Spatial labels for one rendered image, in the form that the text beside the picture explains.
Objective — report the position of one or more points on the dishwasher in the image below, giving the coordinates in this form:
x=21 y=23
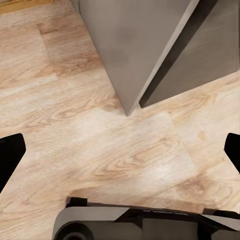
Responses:
x=207 y=48

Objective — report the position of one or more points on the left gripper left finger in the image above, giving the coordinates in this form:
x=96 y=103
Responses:
x=12 y=149

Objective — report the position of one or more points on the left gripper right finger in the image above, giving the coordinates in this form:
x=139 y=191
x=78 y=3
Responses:
x=232 y=149

